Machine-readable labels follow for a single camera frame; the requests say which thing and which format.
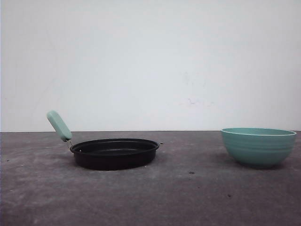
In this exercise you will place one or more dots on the black frying pan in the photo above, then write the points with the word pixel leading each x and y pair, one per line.
pixel 105 154

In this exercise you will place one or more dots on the teal ceramic bowl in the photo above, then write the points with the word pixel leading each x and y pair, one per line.
pixel 258 147

